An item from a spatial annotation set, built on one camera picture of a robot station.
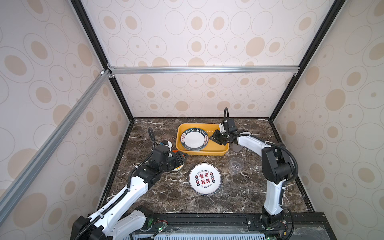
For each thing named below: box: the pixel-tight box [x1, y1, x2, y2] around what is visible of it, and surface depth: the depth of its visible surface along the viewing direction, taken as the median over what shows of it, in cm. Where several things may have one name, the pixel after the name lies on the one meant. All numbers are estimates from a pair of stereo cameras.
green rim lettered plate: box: [180, 127, 209, 151], surface depth 108 cm
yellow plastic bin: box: [176, 123, 230, 156], surface depth 100 cm
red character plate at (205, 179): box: [189, 163, 222, 196], surface depth 89 cm
